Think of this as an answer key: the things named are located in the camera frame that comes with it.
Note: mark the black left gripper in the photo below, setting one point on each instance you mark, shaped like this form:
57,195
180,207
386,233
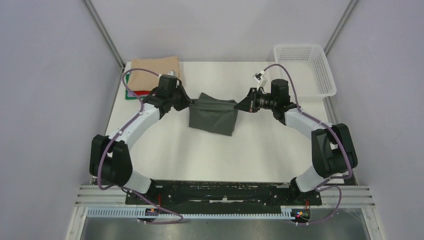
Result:
186,101

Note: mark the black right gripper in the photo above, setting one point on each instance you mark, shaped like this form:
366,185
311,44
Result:
249,103

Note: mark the dark grey t shirt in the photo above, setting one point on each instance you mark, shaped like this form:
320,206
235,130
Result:
213,115

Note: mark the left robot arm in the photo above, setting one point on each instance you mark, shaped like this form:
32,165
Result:
110,158

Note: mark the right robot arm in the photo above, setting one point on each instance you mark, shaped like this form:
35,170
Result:
332,151

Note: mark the red folded t shirt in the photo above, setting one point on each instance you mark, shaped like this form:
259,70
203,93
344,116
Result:
142,93

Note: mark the beige folded t shirt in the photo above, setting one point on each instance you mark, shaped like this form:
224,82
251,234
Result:
144,81

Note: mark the green folded t shirt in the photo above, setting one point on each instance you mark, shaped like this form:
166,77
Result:
127,78

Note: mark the white plastic basket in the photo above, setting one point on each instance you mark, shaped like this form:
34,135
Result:
309,69

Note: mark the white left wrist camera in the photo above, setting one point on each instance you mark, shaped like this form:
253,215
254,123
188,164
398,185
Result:
172,73

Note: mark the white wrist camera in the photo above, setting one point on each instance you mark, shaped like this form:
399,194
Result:
260,78
172,73

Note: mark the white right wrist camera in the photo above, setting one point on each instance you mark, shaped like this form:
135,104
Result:
260,78

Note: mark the aluminium rail profiles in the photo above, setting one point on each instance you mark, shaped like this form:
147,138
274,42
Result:
92,196

